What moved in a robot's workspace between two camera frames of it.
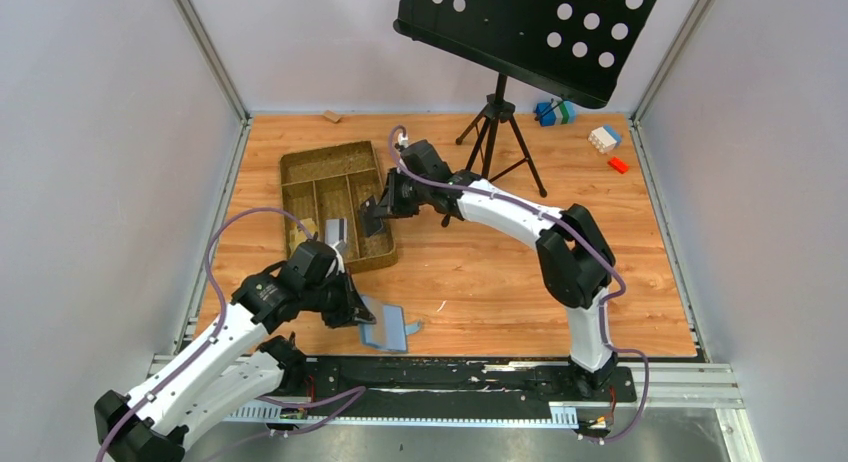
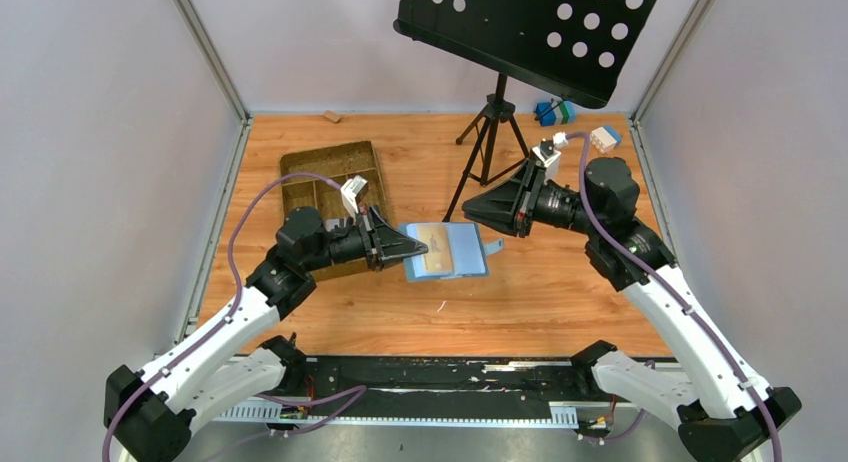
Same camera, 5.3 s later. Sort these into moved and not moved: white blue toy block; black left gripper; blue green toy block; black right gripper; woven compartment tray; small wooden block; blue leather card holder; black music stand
Moved: black right gripper; blue leather card holder; black left gripper
Not moved: small wooden block; woven compartment tray; black music stand; white blue toy block; blue green toy block
